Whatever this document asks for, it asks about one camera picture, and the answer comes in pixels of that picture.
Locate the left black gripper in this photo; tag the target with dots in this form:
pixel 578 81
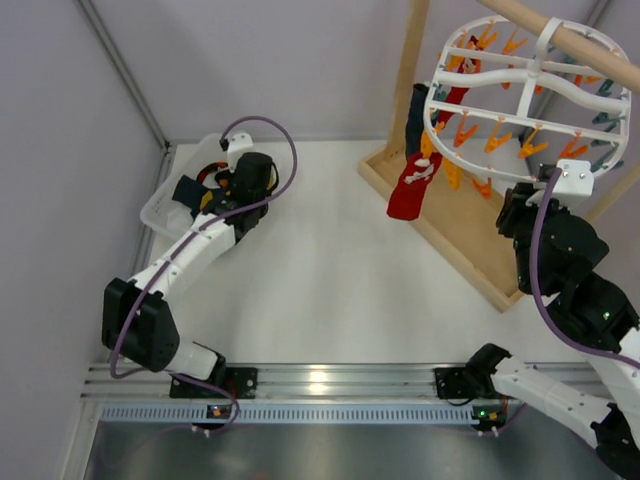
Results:
pixel 220 195

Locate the red black striped sock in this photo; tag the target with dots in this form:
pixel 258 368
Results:
pixel 211 169

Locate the red sock on right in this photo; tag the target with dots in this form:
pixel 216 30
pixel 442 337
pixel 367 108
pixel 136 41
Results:
pixel 406 200

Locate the aluminium rail base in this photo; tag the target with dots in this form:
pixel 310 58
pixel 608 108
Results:
pixel 347 394

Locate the navy patterned sock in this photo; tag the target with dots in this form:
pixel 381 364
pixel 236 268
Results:
pixel 189 192

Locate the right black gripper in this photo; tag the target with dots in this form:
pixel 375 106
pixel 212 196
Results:
pixel 513 211

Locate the dark navy hanging sock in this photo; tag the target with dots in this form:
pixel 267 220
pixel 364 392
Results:
pixel 414 126

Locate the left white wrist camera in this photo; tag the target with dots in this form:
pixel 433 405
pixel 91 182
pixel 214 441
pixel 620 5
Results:
pixel 235 145

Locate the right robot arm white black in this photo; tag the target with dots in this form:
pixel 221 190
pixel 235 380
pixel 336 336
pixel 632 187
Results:
pixel 592 312

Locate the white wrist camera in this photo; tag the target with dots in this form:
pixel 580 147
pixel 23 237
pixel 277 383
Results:
pixel 235 145
pixel 574 185

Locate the white round clip hanger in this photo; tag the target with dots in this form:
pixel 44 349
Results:
pixel 501 96

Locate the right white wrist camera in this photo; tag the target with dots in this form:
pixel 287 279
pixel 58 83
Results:
pixel 574 185

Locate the white plastic basket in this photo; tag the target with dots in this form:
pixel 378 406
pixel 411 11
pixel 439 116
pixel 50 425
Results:
pixel 195 157

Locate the white sock in basket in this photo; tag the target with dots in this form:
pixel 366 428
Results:
pixel 179 220

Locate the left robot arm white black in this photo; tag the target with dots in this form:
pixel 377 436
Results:
pixel 137 320

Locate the wooden rack frame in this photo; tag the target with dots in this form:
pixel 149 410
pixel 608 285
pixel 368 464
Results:
pixel 458 215

